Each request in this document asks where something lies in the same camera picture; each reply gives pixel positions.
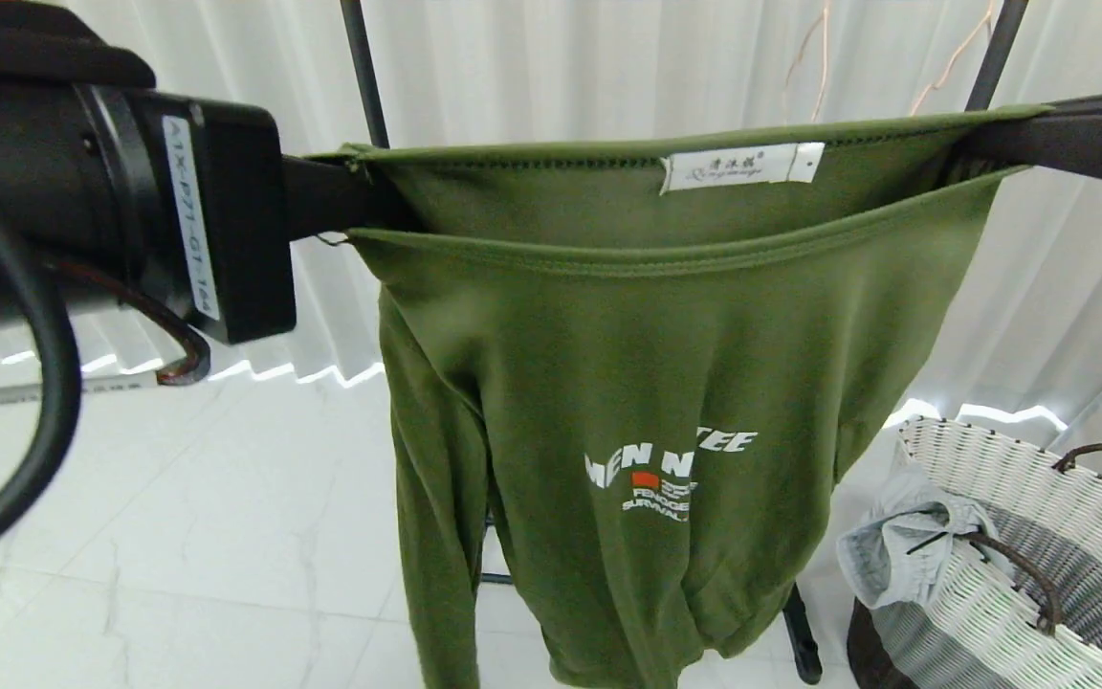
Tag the white laundry basket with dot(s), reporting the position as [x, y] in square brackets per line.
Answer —
[972, 459]

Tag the pink clothes hanger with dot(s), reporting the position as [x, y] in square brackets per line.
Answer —
[825, 57]
[953, 57]

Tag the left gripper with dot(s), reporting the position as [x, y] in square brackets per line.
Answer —
[245, 220]

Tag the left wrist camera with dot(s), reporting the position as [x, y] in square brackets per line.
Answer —
[25, 48]

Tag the pale grey shorts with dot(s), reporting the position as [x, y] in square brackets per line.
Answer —
[895, 555]

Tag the black clothes rack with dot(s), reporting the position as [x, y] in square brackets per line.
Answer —
[364, 77]

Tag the green long-sleeved shirt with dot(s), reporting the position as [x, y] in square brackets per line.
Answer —
[656, 335]

